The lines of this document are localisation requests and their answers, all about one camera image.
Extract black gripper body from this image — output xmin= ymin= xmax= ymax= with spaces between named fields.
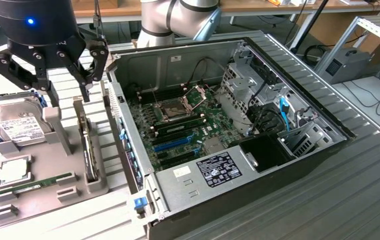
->
xmin=0 ymin=0 xmax=87 ymax=70

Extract green graphics card black shroud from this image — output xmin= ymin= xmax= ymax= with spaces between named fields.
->
xmin=72 ymin=95 xmax=102 ymax=183

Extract beige corner fixture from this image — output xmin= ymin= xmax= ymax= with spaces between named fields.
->
xmin=104 ymin=52 xmax=119 ymax=74

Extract hard disk with blue caddy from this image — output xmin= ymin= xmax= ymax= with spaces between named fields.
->
xmin=0 ymin=90 xmax=50 ymax=148

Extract wooden desk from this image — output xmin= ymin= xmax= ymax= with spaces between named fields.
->
xmin=219 ymin=0 xmax=380 ymax=51
xmin=0 ymin=0 xmax=144 ymax=51

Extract black RAM slot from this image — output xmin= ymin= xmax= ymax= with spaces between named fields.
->
xmin=150 ymin=112 xmax=207 ymax=129
xmin=139 ymin=88 xmax=187 ymax=104
xmin=136 ymin=84 xmax=183 ymax=99

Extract thin metal locking lever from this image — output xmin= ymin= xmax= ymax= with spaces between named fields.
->
xmin=148 ymin=83 xmax=162 ymax=109

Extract CPU socket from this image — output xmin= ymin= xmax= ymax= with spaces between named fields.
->
xmin=155 ymin=98 xmax=194 ymax=123

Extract metal socket cover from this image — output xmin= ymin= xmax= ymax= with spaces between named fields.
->
xmin=180 ymin=84 xmax=208 ymax=111

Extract grey plastic parts rack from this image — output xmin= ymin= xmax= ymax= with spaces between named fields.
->
xmin=0 ymin=105 xmax=111 ymax=224

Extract black expansion slot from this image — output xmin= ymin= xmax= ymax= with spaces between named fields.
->
xmin=158 ymin=149 xmax=200 ymax=169
xmin=151 ymin=131 xmax=195 ymax=146

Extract silver CPU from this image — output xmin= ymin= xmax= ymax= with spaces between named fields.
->
xmin=0 ymin=160 xmax=31 ymax=183

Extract blue expansion slot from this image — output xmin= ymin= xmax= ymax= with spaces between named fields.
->
xmin=152 ymin=138 xmax=195 ymax=153

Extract green motherboard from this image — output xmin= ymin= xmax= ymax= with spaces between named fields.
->
xmin=124 ymin=83 xmax=244 ymax=173

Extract perforated metal disk bay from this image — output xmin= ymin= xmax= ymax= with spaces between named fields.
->
xmin=219 ymin=62 xmax=262 ymax=132

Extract green RAM stick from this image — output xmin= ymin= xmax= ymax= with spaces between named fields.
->
xmin=0 ymin=174 xmax=74 ymax=197

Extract silver power supply with label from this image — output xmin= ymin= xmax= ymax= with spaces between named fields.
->
xmin=150 ymin=144 xmax=263 ymax=221

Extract blue case latch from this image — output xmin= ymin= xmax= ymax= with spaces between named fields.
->
xmin=132 ymin=197 xmax=147 ymax=210

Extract black fan shroud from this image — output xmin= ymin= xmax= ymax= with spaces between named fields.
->
xmin=228 ymin=133 xmax=294 ymax=174

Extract small white box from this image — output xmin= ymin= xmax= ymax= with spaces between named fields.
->
xmin=282 ymin=0 xmax=322 ymax=7

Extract black pole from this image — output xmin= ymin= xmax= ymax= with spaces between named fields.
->
xmin=290 ymin=0 xmax=331 ymax=55

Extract open black PC case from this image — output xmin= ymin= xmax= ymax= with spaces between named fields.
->
xmin=104 ymin=36 xmax=359 ymax=240

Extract grey slotted disk bay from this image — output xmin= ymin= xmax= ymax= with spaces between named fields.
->
xmin=276 ymin=122 xmax=332 ymax=159

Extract grey equipment box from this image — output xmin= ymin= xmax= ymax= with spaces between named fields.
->
xmin=323 ymin=47 xmax=380 ymax=85

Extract thin hanging cable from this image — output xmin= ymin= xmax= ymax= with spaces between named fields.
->
xmin=92 ymin=0 xmax=108 ymax=42

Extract blue wire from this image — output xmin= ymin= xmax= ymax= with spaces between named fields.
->
xmin=278 ymin=96 xmax=294 ymax=132

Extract coiled floor cables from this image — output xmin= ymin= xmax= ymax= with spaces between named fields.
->
xmin=303 ymin=44 xmax=328 ymax=63

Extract aluminium frame rack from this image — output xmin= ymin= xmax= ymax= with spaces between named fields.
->
xmin=312 ymin=14 xmax=380 ymax=81

